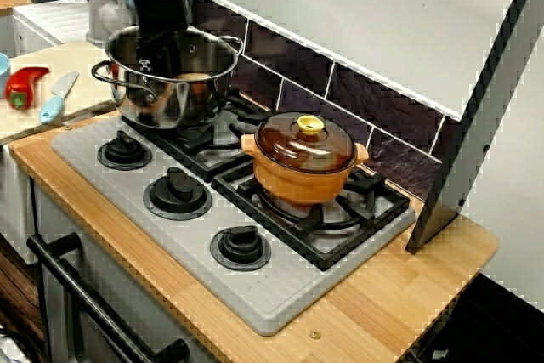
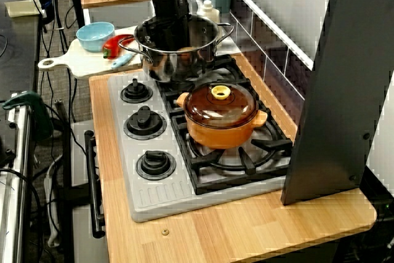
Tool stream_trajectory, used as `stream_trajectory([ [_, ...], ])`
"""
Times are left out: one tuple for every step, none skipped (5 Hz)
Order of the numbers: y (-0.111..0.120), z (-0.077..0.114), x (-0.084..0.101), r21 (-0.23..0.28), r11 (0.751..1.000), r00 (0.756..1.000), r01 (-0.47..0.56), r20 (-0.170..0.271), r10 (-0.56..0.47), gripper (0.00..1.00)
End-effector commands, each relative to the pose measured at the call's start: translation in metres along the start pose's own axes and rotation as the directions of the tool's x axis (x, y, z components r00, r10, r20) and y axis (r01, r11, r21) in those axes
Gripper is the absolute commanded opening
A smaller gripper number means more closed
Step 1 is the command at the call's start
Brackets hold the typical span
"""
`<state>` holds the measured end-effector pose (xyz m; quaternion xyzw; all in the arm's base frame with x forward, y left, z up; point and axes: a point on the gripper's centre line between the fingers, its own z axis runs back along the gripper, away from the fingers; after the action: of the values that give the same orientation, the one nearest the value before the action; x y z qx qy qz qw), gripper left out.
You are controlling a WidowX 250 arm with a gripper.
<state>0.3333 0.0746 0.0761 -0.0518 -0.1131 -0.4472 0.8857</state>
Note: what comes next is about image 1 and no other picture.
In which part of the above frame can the light wooden cutting board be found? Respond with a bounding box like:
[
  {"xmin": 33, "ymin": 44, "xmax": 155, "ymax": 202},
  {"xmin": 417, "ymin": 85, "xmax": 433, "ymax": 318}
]
[{"xmin": 0, "ymin": 42, "xmax": 128, "ymax": 147}]

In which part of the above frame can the grey stove top plate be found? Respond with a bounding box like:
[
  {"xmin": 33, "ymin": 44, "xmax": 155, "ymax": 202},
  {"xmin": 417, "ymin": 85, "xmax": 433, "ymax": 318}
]
[{"xmin": 50, "ymin": 114, "xmax": 417, "ymax": 337}]

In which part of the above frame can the orange toy pot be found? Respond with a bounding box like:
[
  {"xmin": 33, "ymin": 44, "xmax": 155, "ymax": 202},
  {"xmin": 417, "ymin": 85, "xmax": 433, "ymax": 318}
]
[{"xmin": 240, "ymin": 133, "xmax": 370, "ymax": 207}]

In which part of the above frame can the black burner grate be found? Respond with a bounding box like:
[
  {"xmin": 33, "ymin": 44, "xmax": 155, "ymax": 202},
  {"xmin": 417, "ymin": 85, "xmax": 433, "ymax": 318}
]
[
  {"xmin": 121, "ymin": 90, "xmax": 277, "ymax": 184},
  {"xmin": 211, "ymin": 158, "xmax": 411, "ymax": 273}
]

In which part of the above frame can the black stove knob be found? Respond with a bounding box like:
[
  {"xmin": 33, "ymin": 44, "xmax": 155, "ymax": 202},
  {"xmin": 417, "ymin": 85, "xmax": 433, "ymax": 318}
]
[
  {"xmin": 96, "ymin": 131, "xmax": 150, "ymax": 172},
  {"xmin": 142, "ymin": 167, "xmax": 213, "ymax": 222},
  {"xmin": 210, "ymin": 226, "xmax": 272, "ymax": 271}
]

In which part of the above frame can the dark tile backsplash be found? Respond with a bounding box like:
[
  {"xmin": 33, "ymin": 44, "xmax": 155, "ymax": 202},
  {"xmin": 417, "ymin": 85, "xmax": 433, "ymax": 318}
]
[{"xmin": 189, "ymin": 0, "xmax": 462, "ymax": 211}]

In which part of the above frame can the white toy kitchen cabinet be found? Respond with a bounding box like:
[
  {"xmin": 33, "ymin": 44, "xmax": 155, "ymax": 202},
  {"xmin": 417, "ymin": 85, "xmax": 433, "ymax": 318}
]
[{"xmin": 0, "ymin": 141, "xmax": 222, "ymax": 363}]

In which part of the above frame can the white sink unit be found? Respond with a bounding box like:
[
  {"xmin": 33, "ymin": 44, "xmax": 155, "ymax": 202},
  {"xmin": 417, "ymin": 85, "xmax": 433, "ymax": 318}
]
[{"xmin": 0, "ymin": 0, "xmax": 141, "ymax": 60}]

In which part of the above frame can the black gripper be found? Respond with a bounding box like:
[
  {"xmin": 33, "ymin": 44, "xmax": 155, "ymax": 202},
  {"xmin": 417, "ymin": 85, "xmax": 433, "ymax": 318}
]
[{"xmin": 127, "ymin": 0, "xmax": 192, "ymax": 78}]

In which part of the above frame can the black oven door handle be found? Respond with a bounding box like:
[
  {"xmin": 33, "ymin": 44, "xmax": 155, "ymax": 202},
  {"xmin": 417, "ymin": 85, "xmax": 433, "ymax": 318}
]
[{"xmin": 25, "ymin": 233, "xmax": 191, "ymax": 363}]

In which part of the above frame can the light blue bowl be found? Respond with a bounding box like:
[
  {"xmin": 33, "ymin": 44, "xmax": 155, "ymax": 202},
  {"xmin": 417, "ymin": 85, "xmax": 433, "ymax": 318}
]
[{"xmin": 0, "ymin": 52, "xmax": 12, "ymax": 90}]

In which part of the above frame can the brown lid with yellow knob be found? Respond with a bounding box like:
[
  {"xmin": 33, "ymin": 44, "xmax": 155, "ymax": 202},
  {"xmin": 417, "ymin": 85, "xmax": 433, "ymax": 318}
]
[{"xmin": 253, "ymin": 111, "xmax": 356, "ymax": 173}]

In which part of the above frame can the blue handled toy knife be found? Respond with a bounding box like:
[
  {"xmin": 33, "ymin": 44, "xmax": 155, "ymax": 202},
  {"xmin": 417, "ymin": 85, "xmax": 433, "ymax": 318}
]
[{"xmin": 38, "ymin": 71, "xmax": 81, "ymax": 125}]

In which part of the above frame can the red toy pepper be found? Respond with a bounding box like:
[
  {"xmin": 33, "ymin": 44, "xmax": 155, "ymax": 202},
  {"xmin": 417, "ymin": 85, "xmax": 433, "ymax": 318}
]
[{"xmin": 4, "ymin": 65, "xmax": 51, "ymax": 111}]

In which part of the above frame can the stainless steel pot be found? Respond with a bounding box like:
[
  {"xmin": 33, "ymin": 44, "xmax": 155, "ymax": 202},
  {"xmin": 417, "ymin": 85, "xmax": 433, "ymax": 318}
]
[{"xmin": 91, "ymin": 25, "xmax": 244, "ymax": 130}]

